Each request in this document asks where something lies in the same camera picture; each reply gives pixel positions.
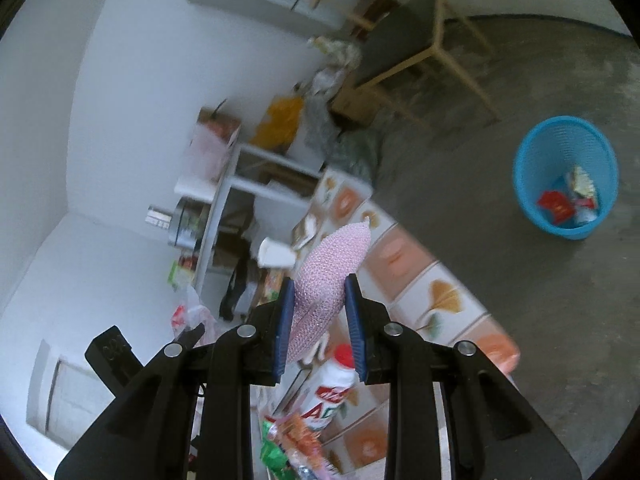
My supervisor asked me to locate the white cabinet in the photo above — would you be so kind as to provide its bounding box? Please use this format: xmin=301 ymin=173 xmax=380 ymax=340
xmin=25 ymin=339 xmax=119 ymax=452

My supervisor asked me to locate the white paper cup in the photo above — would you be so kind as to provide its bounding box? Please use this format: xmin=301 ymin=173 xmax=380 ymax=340
xmin=257 ymin=237 xmax=297 ymax=269

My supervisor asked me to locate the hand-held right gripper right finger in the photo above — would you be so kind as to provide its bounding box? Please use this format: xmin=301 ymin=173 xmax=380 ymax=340
xmin=344 ymin=274 xmax=583 ymax=480

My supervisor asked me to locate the white bottle with red cap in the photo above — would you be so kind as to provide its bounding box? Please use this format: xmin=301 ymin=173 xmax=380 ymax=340
xmin=299 ymin=344 xmax=362 ymax=432

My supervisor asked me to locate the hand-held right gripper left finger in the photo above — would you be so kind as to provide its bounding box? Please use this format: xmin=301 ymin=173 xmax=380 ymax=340
xmin=54 ymin=277 xmax=296 ymax=480

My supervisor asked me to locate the patterned tablecloth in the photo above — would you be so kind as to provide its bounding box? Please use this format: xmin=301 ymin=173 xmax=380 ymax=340
xmin=250 ymin=170 xmax=521 ymax=480

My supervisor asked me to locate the pink knitted cloth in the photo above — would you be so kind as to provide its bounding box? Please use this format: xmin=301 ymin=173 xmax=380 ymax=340
xmin=286 ymin=214 xmax=374 ymax=364

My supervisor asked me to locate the cardboard box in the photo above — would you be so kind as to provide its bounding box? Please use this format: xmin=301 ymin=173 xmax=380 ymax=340
xmin=330 ymin=84 xmax=382 ymax=127

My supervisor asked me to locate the crumpled printed wrapper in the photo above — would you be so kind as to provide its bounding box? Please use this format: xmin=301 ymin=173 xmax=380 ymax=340
xmin=565 ymin=165 xmax=599 ymax=226

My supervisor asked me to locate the green packet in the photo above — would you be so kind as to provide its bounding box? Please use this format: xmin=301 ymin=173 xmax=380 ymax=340
xmin=167 ymin=259 xmax=194 ymax=292

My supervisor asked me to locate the blue plastic basket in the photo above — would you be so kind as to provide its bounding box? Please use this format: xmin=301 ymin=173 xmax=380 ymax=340
xmin=513 ymin=116 xmax=620 ymax=241

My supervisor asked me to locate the pink plastic bag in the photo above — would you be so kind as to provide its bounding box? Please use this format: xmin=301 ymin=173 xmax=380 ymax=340
xmin=187 ymin=106 xmax=242 ymax=182

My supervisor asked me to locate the small red packet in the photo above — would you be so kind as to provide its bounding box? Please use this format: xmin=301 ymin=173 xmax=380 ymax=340
xmin=537 ymin=189 xmax=575 ymax=222

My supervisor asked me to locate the yellow plastic bag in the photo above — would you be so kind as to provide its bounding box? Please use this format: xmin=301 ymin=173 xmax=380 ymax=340
xmin=249 ymin=94 xmax=307 ymax=149

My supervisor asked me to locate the white side table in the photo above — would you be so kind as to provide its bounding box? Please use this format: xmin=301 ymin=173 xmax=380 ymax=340
xmin=192 ymin=142 xmax=326 ymax=306

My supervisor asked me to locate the orange patterned snack bag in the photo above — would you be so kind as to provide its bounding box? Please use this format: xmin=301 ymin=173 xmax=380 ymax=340
xmin=272 ymin=411 xmax=327 ymax=467

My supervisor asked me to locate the metal cylinder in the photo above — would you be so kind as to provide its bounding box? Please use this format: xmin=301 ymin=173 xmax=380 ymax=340
xmin=146 ymin=203 xmax=174 ymax=229

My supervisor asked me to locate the wooden chair with dark seat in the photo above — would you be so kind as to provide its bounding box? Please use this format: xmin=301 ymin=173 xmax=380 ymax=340
xmin=310 ymin=0 xmax=502 ymax=128

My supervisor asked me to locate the black bag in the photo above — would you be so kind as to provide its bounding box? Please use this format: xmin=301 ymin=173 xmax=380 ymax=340
xmin=219 ymin=254 xmax=257 ymax=322

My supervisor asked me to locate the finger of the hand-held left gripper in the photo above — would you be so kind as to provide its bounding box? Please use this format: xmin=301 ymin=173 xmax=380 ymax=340
xmin=84 ymin=325 xmax=147 ymax=402
xmin=177 ymin=322 xmax=206 ymax=352

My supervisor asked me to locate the green snack bag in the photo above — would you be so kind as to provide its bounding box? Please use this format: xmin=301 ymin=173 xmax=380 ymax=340
xmin=259 ymin=419 xmax=292 ymax=473

